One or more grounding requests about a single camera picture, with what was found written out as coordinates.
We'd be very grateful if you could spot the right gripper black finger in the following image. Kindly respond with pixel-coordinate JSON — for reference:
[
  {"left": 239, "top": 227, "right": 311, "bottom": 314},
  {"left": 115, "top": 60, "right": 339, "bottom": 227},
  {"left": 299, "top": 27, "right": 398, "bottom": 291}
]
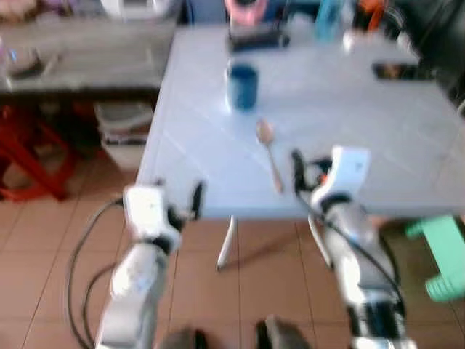
[{"left": 291, "top": 149, "right": 307, "bottom": 196}]

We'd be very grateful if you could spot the white table leg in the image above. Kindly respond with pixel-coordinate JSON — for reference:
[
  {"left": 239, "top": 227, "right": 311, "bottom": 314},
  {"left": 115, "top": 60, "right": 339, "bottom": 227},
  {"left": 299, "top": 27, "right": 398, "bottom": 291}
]
[{"left": 217, "top": 217, "right": 239, "bottom": 271}]

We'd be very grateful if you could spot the blue mug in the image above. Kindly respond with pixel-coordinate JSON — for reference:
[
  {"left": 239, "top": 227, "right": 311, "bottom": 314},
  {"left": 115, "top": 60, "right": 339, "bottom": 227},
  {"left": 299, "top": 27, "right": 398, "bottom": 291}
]
[{"left": 225, "top": 63, "right": 260, "bottom": 112}]

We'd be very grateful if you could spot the red plastic stool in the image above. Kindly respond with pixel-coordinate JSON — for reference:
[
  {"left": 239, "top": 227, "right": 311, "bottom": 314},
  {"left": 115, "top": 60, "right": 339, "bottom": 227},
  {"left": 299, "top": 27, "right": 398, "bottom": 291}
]
[{"left": 0, "top": 105, "right": 82, "bottom": 203}]

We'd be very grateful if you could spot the small white cup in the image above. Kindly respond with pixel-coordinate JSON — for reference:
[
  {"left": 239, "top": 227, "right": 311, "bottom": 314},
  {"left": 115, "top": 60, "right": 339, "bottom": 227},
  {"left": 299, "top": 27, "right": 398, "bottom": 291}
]
[{"left": 341, "top": 31, "right": 358, "bottom": 53}]

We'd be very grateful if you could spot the green plastic stool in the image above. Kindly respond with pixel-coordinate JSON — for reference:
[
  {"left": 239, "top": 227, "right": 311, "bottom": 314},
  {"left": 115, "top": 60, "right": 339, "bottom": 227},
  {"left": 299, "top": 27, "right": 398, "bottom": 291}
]
[{"left": 405, "top": 215, "right": 465, "bottom": 303}]

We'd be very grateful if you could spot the grey wooden side table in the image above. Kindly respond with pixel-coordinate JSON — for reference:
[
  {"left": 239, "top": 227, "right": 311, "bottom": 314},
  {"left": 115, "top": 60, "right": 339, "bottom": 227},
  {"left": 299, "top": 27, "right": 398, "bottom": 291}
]
[{"left": 0, "top": 18, "right": 179, "bottom": 100}]

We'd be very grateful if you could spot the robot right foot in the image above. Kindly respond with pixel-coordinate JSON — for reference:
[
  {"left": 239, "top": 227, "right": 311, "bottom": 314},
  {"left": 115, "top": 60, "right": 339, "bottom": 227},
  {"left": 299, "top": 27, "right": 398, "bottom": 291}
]
[{"left": 254, "top": 315, "right": 313, "bottom": 349}]

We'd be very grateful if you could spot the teal bottle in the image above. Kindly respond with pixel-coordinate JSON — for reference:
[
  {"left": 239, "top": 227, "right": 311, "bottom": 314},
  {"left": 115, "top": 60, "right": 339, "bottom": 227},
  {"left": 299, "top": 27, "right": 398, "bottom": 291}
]
[{"left": 315, "top": 0, "right": 344, "bottom": 42}]

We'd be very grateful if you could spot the pink round container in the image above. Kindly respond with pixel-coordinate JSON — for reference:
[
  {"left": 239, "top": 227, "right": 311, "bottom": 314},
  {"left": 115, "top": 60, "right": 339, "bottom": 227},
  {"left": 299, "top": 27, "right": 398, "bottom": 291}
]
[{"left": 224, "top": 0, "right": 270, "bottom": 26}]

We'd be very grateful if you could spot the orange container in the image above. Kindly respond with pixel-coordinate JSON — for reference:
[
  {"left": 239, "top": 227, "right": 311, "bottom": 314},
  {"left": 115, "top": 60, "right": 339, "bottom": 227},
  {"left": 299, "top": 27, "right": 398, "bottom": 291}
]
[{"left": 356, "top": 0, "right": 386, "bottom": 30}]

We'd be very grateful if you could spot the white rice cooker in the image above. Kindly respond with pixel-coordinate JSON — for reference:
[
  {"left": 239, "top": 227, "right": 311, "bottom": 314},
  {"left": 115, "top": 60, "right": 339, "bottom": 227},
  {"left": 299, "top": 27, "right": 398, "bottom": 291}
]
[{"left": 100, "top": 0, "right": 182, "bottom": 20}]

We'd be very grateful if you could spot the dark bowl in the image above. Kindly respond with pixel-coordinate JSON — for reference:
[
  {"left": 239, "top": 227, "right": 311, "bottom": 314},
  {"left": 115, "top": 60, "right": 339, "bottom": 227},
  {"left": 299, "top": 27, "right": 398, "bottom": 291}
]
[{"left": 4, "top": 47, "right": 56, "bottom": 81}]

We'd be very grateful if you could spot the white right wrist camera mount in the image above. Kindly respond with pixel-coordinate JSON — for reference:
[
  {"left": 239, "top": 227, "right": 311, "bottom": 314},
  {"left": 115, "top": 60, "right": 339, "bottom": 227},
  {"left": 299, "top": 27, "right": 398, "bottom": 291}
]
[{"left": 311, "top": 145, "right": 371, "bottom": 208}]

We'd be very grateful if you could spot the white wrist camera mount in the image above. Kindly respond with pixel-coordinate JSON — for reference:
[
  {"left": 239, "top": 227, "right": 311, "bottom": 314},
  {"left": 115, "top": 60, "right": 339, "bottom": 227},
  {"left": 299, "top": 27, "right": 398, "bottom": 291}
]
[
  {"left": 122, "top": 185, "right": 172, "bottom": 241},
  {"left": 311, "top": 145, "right": 371, "bottom": 208}
]

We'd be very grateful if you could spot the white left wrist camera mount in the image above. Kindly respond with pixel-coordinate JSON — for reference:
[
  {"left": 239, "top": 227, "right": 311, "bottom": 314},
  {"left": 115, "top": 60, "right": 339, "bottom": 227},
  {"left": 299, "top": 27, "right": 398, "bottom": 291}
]
[{"left": 122, "top": 185, "right": 172, "bottom": 241}]

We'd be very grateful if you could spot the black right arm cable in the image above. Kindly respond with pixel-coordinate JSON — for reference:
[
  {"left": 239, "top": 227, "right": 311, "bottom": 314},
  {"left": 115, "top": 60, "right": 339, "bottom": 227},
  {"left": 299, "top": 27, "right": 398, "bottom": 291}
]
[{"left": 294, "top": 190, "right": 402, "bottom": 299}]

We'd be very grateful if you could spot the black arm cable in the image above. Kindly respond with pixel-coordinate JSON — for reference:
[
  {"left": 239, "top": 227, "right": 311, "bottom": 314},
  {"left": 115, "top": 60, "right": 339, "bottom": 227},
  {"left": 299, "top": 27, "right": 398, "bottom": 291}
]
[
  {"left": 65, "top": 196, "right": 126, "bottom": 349},
  {"left": 294, "top": 190, "right": 402, "bottom": 299}
]

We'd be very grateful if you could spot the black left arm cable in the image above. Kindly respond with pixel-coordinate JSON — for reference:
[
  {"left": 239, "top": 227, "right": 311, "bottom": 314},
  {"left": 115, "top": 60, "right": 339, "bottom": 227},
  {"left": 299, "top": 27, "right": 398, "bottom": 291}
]
[{"left": 65, "top": 196, "right": 126, "bottom": 349}]

